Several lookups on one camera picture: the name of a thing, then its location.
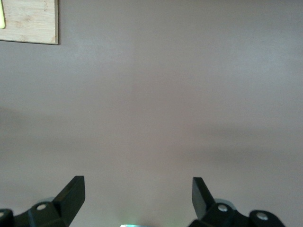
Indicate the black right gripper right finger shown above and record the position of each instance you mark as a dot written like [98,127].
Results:
[201,201]

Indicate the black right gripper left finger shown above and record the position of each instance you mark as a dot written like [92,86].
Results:
[68,203]

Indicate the brown table cover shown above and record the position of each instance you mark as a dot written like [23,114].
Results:
[151,94]

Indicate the bamboo cutting board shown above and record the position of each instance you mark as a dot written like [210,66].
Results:
[33,21]

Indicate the yellow plastic fork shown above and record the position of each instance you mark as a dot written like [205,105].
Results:
[2,14]

